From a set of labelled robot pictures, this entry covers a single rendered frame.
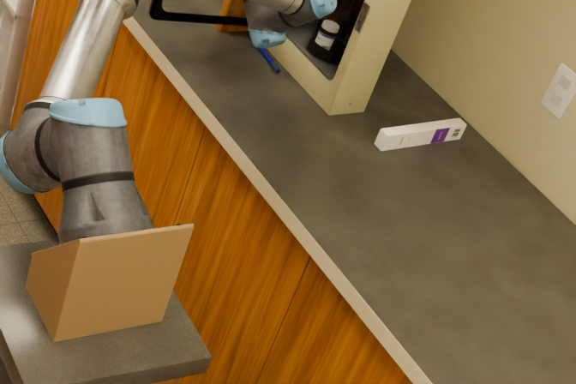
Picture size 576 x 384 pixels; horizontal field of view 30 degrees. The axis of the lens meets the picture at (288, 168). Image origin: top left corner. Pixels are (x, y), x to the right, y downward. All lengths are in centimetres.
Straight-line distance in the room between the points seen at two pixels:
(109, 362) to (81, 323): 8
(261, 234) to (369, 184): 26
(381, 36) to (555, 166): 53
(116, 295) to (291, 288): 62
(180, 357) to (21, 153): 43
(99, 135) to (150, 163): 101
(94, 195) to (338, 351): 71
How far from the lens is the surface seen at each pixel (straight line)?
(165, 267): 175
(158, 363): 178
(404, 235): 226
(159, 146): 266
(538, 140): 266
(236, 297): 246
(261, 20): 229
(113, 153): 171
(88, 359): 175
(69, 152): 172
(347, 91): 252
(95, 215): 169
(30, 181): 183
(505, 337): 214
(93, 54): 194
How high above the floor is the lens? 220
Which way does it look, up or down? 33 degrees down
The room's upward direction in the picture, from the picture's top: 21 degrees clockwise
